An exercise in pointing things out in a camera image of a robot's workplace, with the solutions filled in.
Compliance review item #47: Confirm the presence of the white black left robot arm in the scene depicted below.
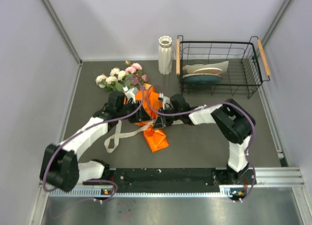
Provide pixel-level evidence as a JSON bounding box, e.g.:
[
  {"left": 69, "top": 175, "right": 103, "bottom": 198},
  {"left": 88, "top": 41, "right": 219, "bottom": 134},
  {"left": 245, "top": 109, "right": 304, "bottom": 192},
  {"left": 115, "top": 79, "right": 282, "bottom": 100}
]
[{"left": 39, "top": 88, "right": 144, "bottom": 192}]

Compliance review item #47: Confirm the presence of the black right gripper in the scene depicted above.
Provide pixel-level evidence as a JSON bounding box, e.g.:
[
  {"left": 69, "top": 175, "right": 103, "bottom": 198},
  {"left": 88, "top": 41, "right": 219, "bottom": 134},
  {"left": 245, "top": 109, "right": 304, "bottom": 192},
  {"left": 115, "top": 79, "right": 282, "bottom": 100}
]
[{"left": 154, "top": 107, "right": 182, "bottom": 129}]

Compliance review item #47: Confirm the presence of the white printed ribbon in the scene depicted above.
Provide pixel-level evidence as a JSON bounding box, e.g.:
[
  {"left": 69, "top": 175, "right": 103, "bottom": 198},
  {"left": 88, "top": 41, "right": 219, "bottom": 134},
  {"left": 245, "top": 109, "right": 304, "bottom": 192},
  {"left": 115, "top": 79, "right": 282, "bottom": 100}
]
[{"left": 104, "top": 120, "right": 169, "bottom": 153}]

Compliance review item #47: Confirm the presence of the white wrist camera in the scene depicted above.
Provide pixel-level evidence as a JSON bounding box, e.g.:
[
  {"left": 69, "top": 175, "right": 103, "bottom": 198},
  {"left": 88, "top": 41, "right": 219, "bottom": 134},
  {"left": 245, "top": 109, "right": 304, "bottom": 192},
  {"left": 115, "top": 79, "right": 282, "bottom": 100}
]
[
  {"left": 158, "top": 93, "right": 170, "bottom": 110},
  {"left": 123, "top": 86, "right": 139, "bottom": 104}
]

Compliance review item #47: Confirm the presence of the orange wrapping paper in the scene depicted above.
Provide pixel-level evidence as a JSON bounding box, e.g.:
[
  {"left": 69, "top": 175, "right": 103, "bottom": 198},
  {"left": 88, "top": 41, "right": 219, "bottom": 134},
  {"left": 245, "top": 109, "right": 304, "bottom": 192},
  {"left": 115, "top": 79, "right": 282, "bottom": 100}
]
[{"left": 125, "top": 83, "right": 169, "bottom": 152}]

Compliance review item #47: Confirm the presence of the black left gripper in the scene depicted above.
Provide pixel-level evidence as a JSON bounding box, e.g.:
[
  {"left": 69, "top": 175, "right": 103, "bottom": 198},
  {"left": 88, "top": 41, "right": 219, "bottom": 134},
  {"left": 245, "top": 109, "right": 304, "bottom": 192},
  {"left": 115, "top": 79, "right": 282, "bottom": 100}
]
[{"left": 117, "top": 100, "right": 152, "bottom": 124}]

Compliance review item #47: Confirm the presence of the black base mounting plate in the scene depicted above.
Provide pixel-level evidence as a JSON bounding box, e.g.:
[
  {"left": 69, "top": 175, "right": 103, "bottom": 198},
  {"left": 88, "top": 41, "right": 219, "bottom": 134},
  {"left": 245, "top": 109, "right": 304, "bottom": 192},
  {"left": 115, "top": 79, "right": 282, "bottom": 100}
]
[{"left": 82, "top": 167, "right": 256, "bottom": 187}]

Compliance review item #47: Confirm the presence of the beige round plate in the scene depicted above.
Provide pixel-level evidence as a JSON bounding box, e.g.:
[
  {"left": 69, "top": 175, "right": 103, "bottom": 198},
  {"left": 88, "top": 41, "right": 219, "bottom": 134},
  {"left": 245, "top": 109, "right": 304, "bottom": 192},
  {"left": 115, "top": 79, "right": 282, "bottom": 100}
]
[{"left": 183, "top": 68, "right": 222, "bottom": 77}]

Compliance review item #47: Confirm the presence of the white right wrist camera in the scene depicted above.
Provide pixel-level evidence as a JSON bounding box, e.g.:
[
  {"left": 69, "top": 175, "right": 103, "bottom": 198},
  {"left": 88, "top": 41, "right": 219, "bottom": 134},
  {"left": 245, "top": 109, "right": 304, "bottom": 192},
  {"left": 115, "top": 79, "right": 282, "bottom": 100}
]
[{"left": 158, "top": 93, "right": 170, "bottom": 110}]

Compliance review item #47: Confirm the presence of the black wire dish basket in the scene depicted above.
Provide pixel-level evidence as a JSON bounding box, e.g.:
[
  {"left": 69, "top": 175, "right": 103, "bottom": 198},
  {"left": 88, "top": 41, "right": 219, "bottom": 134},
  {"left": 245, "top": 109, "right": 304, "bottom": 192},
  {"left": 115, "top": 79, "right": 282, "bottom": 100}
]
[{"left": 176, "top": 35, "right": 271, "bottom": 98}]

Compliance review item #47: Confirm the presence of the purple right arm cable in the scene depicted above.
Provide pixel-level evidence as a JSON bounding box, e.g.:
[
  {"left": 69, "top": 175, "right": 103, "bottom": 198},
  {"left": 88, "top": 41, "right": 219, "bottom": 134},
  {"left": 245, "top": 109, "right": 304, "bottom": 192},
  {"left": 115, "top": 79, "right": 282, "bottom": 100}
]
[{"left": 145, "top": 85, "right": 256, "bottom": 203}]

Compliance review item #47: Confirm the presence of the teal round plate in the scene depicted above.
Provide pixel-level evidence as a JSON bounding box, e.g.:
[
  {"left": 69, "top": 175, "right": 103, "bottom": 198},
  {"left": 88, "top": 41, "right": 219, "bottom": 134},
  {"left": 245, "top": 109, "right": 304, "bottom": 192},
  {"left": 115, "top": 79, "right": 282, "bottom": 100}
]
[{"left": 183, "top": 75, "right": 222, "bottom": 83}]

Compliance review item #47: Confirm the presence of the artificial flower bunch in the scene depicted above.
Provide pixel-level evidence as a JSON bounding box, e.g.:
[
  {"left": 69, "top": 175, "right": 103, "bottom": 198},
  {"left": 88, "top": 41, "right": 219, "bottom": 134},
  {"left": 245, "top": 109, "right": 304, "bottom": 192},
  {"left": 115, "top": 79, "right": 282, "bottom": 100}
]
[{"left": 95, "top": 60, "right": 149, "bottom": 92}]

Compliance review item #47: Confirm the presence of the white ribbed ceramic vase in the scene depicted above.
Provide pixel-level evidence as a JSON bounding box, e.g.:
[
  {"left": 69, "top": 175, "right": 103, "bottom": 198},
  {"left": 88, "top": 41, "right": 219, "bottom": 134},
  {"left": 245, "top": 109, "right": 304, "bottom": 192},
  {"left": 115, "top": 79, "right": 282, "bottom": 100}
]
[{"left": 158, "top": 36, "right": 174, "bottom": 75}]

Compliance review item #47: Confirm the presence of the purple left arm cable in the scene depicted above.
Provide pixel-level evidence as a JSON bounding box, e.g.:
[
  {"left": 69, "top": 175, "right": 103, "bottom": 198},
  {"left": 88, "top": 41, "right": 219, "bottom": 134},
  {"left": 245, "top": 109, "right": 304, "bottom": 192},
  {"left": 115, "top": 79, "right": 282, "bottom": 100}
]
[{"left": 42, "top": 77, "right": 147, "bottom": 203}]

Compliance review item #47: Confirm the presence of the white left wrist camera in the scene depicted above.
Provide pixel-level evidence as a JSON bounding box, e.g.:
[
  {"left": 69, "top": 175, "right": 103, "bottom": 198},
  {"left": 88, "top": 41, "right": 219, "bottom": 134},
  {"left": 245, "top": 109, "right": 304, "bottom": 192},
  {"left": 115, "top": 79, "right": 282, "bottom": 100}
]
[{"left": 123, "top": 86, "right": 139, "bottom": 104}]

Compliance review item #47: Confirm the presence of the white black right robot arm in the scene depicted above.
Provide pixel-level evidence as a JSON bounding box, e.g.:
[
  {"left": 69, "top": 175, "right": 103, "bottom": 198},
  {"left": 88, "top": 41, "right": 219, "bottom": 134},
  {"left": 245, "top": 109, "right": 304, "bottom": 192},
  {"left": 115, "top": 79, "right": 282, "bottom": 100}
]
[{"left": 154, "top": 94, "right": 255, "bottom": 184}]

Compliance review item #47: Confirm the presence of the aluminium frame rail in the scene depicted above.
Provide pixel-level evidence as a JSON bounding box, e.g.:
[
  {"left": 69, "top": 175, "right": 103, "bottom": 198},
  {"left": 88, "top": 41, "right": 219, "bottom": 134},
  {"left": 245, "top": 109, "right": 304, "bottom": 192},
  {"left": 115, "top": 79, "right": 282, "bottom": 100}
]
[{"left": 255, "top": 167, "right": 305, "bottom": 188}]

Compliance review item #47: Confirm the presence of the grey slotted cable duct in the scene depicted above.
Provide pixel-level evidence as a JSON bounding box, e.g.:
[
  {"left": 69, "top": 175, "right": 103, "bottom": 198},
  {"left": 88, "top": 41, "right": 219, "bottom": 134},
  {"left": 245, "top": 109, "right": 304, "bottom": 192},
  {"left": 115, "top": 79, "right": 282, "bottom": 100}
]
[{"left": 48, "top": 185, "right": 247, "bottom": 198}]

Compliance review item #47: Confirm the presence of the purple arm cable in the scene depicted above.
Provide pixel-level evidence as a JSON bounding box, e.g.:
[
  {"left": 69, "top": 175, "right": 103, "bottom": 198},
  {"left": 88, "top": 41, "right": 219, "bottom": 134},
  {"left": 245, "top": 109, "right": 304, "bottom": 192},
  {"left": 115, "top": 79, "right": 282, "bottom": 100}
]
[
  {"left": 42, "top": 77, "right": 147, "bottom": 203},
  {"left": 145, "top": 85, "right": 256, "bottom": 203}
]

